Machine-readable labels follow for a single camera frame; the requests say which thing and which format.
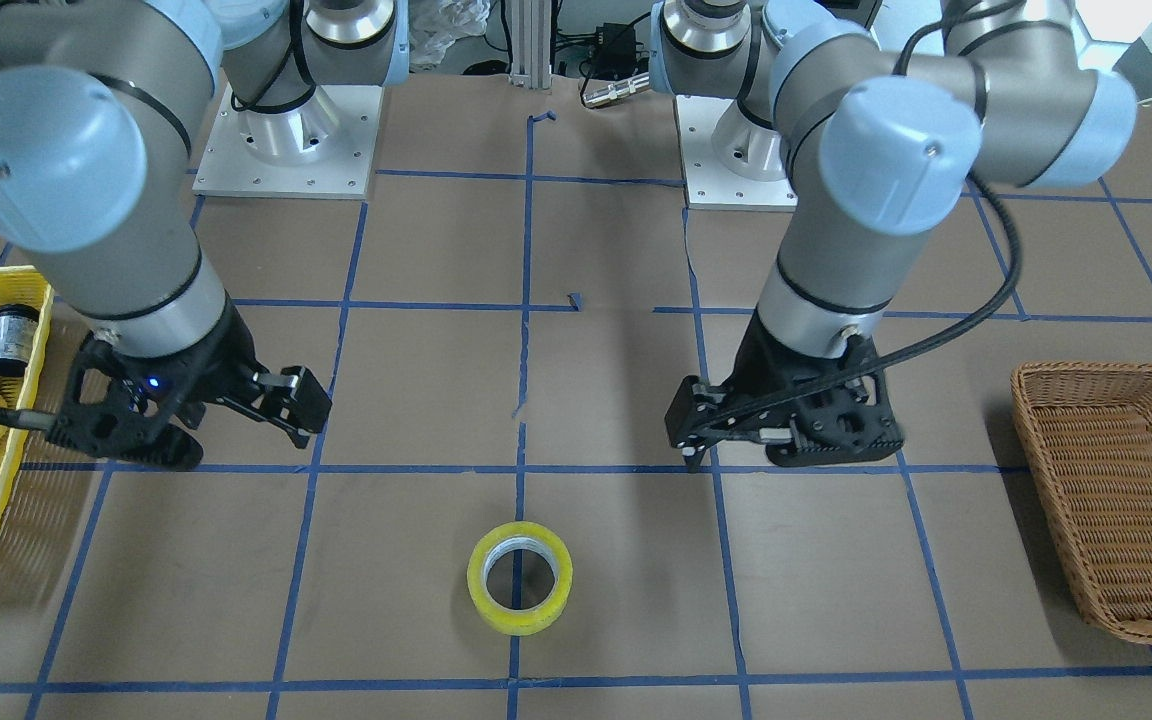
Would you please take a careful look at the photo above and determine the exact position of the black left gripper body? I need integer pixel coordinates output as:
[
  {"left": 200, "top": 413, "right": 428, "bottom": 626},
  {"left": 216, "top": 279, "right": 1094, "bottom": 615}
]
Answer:
[{"left": 726, "top": 313, "right": 849, "bottom": 441}]

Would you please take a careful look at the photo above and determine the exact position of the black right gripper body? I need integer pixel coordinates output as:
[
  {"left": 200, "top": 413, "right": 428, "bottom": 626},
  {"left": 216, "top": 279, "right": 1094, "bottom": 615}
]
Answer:
[{"left": 151, "top": 300, "right": 268, "bottom": 429}]

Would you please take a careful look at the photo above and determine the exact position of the yellow tape roll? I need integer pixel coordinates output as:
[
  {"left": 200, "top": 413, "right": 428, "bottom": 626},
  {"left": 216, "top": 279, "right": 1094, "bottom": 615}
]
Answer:
[{"left": 467, "top": 521, "right": 573, "bottom": 637}]

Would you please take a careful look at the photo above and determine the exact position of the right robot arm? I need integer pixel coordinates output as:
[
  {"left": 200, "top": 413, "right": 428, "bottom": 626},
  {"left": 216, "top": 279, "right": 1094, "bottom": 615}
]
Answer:
[{"left": 0, "top": 1, "right": 410, "bottom": 471}]

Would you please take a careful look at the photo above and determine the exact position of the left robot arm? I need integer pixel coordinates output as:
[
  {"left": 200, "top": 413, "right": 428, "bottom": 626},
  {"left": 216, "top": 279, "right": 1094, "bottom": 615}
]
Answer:
[{"left": 650, "top": 1, "right": 1138, "bottom": 471}]

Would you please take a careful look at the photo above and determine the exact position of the small dark bottle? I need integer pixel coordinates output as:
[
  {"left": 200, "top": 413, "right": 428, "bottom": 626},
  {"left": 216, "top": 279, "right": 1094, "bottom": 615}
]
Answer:
[{"left": 0, "top": 304, "right": 40, "bottom": 378}]

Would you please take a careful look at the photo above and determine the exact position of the brown wicker basket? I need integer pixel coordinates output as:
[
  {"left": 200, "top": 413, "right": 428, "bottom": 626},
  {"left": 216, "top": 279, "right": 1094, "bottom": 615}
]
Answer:
[{"left": 1011, "top": 361, "right": 1152, "bottom": 644}]

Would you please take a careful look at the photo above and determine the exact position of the silver metal connector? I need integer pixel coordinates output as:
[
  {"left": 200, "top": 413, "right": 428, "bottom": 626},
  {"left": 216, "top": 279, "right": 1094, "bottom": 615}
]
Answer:
[{"left": 579, "top": 71, "right": 652, "bottom": 109}]

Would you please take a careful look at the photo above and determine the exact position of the black power adapter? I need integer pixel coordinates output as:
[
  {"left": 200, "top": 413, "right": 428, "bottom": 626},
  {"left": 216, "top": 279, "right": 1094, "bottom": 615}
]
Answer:
[{"left": 590, "top": 23, "right": 637, "bottom": 79}]

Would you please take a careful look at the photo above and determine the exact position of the white crumpled plastic bag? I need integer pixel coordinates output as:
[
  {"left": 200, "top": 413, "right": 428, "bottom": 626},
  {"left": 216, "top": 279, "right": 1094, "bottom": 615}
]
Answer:
[{"left": 407, "top": 1, "right": 493, "bottom": 71}]

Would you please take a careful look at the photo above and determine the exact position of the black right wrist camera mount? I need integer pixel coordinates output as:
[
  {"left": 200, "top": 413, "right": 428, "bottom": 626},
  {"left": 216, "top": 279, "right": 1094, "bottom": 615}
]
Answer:
[{"left": 44, "top": 332, "right": 177, "bottom": 467}]

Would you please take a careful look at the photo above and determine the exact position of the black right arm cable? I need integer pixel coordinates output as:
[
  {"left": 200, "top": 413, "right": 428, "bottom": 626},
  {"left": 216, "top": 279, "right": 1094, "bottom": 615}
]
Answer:
[{"left": 0, "top": 403, "right": 67, "bottom": 433}]

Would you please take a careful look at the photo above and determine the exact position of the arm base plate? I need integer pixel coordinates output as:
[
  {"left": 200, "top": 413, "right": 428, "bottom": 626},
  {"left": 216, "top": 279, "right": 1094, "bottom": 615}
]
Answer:
[
  {"left": 675, "top": 96, "right": 797, "bottom": 211},
  {"left": 192, "top": 85, "right": 387, "bottom": 200}
]

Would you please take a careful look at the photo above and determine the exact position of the aluminium frame post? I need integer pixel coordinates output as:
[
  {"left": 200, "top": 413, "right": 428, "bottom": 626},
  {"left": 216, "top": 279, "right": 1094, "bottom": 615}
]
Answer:
[{"left": 502, "top": 0, "right": 556, "bottom": 91}]

